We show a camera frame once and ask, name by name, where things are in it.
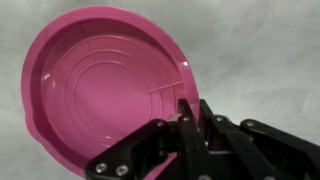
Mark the pink plastic lid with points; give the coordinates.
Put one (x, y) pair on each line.
(106, 86)

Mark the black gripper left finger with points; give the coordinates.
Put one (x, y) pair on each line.
(166, 150)

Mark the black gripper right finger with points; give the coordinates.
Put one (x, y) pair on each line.
(253, 150)

